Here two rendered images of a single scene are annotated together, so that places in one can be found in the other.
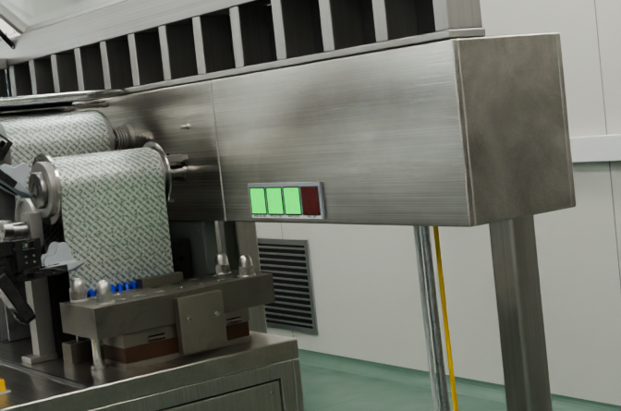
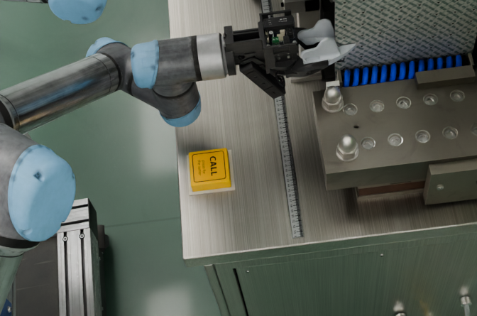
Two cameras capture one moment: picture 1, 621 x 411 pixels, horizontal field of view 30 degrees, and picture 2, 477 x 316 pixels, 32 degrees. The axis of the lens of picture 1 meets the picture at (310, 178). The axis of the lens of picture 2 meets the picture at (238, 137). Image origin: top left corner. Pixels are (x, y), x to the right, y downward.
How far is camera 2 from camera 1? 181 cm
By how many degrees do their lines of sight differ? 64
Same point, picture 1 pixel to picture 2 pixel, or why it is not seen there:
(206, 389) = (436, 241)
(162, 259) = (461, 37)
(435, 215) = not seen: outside the picture
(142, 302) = (388, 167)
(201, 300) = (463, 175)
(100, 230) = (383, 18)
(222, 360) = (463, 226)
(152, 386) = (373, 241)
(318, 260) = not seen: outside the picture
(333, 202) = not seen: outside the picture
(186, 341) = (431, 197)
